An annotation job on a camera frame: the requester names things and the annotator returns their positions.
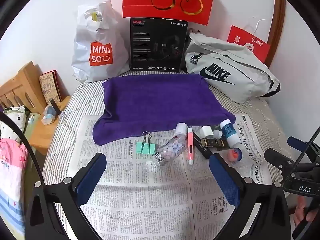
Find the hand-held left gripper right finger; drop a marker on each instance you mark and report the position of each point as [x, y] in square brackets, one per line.
[225, 180]

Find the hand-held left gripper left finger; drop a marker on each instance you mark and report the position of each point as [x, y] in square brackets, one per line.
[90, 180]

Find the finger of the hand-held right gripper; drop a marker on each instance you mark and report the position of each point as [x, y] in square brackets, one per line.
[293, 141]
[276, 158]

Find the orange and blue small container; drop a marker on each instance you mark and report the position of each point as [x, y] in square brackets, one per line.
[233, 154]

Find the dark bottle with gold band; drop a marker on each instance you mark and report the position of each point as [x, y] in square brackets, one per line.
[215, 143]

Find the black rectangular stick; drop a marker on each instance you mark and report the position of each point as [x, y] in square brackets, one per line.
[202, 148]

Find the white plug adapter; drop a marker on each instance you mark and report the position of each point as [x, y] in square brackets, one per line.
[217, 133]

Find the white and blue bottle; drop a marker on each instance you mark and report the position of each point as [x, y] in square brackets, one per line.
[228, 131]

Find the pink pen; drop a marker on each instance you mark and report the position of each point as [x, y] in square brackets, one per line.
[190, 142]

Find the white charger cube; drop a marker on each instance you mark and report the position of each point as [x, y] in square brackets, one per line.
[206, 131]

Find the clear bottle of pills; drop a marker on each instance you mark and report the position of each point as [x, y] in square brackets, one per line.
[172, 148]

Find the green binder clip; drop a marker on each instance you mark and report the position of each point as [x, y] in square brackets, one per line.
[146, 148]

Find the person's right hand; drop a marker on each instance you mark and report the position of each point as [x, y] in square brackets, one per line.
[300, 210]

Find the striped bed sheet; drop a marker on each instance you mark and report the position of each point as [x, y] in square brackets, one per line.
[262, 110]

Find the newspaper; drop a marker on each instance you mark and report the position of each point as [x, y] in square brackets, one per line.
[150, 205]

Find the wooden nightstand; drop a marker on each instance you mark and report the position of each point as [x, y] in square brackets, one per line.
[42, 135]

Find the grey waist bag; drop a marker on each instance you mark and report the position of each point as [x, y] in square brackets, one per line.
[250, 80]

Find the pale blue tissue packet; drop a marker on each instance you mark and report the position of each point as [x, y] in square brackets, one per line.
[48, 116]

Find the pink striped cloth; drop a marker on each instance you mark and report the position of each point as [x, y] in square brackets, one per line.
[12, 170]

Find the small black device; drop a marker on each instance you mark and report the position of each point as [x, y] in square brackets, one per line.
[55, 106]

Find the white floral bag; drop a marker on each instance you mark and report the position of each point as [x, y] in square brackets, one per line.
[15, 120]

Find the patterned notebook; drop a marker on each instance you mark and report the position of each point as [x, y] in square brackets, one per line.
[50, 87]

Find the purple towel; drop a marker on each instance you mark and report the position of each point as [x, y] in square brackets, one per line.
[155, 100]

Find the red paper bag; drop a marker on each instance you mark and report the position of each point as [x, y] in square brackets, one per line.
[240, 37]

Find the white plastic shopping bag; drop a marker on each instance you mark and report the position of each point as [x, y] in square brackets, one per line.
[82, 42]

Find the black product box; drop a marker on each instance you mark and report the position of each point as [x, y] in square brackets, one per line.
[145, 45]

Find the wooden door frame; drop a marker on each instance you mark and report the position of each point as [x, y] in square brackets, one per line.
[278, 25]

